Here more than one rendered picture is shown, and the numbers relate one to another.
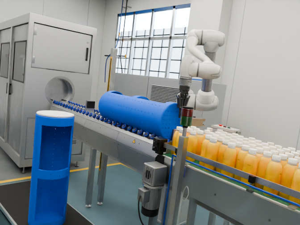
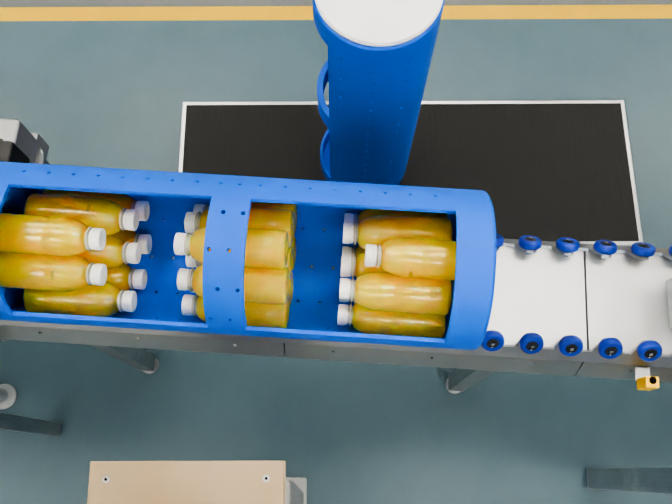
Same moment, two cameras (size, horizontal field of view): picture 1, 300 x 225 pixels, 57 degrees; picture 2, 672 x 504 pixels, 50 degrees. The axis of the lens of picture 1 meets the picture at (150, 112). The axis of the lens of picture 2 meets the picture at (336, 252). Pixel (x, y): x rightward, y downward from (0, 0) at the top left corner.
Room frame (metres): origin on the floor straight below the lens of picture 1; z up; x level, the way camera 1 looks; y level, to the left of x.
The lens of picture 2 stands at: (2.73, -0.04, 2.33)
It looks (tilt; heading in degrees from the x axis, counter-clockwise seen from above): 73 degrees down; 135
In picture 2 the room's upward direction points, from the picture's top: straight up
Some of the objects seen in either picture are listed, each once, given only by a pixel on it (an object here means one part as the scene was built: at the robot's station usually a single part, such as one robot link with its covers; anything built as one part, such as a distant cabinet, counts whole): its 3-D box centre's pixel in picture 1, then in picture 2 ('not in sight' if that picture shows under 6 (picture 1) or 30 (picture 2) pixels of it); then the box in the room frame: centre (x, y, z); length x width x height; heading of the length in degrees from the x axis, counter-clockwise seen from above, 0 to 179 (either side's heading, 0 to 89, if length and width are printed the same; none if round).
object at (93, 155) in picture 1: (90, 177); not in sight; (2.72, 0.52, 0.31); 0.06 x 0.06 x 0.63; 41
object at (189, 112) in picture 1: (187, 112); not in sight; (1.45, -0.20, 1.23); 0.06 x 0.06 x 0.04
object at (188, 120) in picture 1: (185, 120); not in sight; (1.45, -0.20, 1.18); 0.06 x 0.06 x 0.05
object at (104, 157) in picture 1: (102, 176); (471, 371); (2.81, 0.42, 0.31); 0.06 x 0.06 x 0.63; 41
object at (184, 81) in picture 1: (185, 81); not in sight; (1.99, -0.23, 1.39); 0.09 x 0.09 x 0.06
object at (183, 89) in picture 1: (184, 91); not in sight; (1.99, -0.23, 1.32); 0.08 x 0.07 x 0.09; 131
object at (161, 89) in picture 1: (154, 121); not in sight; (4.51, -0.09, 0.72); 2.15 x 0.54 x 1.45; 45
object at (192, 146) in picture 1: (191, 147); not in sight; (1.71, -0.29, 0.99); 0.07 x 0.07 x 0.18
